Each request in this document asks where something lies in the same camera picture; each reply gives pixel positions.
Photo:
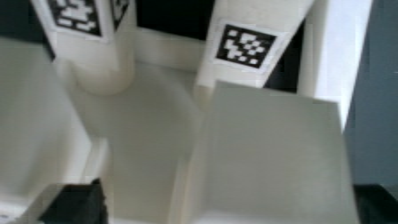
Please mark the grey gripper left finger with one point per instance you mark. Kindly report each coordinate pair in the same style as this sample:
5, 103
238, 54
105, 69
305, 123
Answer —
69, 204

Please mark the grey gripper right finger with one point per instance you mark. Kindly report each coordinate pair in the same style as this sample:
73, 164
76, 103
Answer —
376, 203

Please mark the white chair seat part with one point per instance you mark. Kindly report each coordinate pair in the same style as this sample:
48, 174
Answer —
231, 164

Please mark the white chair leg block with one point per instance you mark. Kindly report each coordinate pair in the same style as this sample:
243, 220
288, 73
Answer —
89, 27

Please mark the white chair leg with tag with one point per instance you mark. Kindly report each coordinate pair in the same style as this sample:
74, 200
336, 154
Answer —
252, 27

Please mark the white U-shaped fence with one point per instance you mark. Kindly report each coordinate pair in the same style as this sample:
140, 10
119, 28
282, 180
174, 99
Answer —
334, 34

